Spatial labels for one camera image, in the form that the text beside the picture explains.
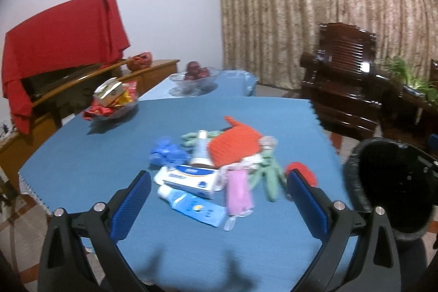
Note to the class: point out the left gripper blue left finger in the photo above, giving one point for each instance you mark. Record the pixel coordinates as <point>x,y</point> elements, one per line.
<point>126,204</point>

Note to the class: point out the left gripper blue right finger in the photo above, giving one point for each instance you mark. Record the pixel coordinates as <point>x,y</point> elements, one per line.
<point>312,204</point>

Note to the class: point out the small red foam net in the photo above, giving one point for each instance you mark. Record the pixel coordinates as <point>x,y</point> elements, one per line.
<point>305,172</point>

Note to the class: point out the green rubber glove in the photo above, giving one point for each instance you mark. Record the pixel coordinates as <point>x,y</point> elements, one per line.
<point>190,139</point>
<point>272,174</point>

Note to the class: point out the pink face mask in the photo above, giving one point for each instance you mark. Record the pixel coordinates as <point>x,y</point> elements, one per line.
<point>238,193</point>

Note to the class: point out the blue plastic bag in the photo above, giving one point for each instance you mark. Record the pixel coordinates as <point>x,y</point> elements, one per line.
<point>167,154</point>

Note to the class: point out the white blue medicine box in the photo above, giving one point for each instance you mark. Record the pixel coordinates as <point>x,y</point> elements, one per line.
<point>196,180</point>

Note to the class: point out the blue white tube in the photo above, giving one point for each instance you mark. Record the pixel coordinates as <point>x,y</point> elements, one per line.
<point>193,206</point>

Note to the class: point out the orange foam fruit net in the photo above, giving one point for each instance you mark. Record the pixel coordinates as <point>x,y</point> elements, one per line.
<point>235,143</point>

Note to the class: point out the white plastic bag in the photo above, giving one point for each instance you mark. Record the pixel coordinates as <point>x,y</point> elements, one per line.
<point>267,144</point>

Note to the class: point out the black lined trash bin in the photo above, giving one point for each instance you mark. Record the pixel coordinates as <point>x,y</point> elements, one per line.
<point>398,177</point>

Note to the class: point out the blue table cloth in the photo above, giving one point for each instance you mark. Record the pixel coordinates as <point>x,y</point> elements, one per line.
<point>84,164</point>

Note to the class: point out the glass snack bowl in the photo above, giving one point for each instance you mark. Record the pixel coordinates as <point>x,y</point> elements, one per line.
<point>99,113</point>

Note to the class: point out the red snack packets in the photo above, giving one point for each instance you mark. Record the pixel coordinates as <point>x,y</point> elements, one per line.
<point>129,94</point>

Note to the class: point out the white gold small box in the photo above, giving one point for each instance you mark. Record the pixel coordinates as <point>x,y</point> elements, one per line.
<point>108,91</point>

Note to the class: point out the dark wooden armchair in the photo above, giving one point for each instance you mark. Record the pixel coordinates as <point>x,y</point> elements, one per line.
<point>341,79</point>

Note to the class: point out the dark wooden side table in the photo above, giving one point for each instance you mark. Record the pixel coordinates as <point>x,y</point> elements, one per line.
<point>407,118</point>

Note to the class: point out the wooden sideboard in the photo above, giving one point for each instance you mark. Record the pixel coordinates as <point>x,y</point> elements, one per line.
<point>57,94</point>

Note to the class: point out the glass fruit bowl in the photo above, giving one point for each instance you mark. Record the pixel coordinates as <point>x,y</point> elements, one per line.
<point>193,87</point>

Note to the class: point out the green potted plant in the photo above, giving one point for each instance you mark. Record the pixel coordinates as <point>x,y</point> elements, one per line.
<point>400,71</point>

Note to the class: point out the dark red apple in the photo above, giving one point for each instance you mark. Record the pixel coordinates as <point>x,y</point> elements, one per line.
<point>194,71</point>

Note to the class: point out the red cloth cover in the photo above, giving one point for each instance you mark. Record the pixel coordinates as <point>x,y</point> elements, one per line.
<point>71,34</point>

